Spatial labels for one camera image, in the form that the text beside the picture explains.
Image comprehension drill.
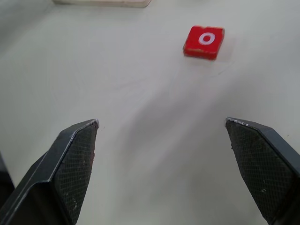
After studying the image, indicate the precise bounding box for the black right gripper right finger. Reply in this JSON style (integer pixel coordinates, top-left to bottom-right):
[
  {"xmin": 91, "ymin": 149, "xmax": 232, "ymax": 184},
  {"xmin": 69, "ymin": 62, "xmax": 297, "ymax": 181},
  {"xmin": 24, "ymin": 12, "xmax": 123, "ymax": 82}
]
[{"xmin": 225, "ymin": 117, "xmax": 300, "ymax": 225}]

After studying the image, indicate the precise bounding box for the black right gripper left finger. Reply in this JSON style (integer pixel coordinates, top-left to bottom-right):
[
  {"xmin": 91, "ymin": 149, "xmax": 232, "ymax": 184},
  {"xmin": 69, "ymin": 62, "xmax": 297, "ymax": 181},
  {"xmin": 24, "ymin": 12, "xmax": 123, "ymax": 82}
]
[{"xmin": 0, "ymin": 119, "xmax": 100, "ymax": 225}]

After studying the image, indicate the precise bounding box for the red letter O tile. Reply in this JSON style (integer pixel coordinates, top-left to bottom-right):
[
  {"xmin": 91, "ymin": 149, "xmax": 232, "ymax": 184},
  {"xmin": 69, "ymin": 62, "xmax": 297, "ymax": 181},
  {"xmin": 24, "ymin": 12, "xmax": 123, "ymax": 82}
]
[{"xmin": 182, "ymin": 25, "xmax": 225, "ymax": 61}]

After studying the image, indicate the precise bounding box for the light wooden board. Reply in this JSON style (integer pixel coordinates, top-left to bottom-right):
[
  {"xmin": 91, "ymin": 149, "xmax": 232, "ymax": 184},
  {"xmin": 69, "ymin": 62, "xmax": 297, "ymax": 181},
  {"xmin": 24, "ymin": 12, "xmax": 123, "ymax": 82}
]
[{"xmin": 52, "ymin": 0, "xmax": 151, "ymax": 8}]

